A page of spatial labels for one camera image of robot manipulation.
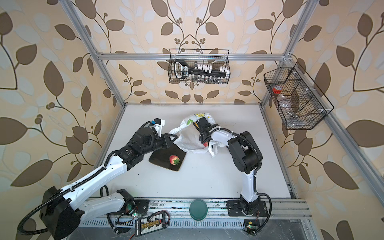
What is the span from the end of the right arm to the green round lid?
0.93 ft

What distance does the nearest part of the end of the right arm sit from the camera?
0.72 m

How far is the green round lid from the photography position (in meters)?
0.64
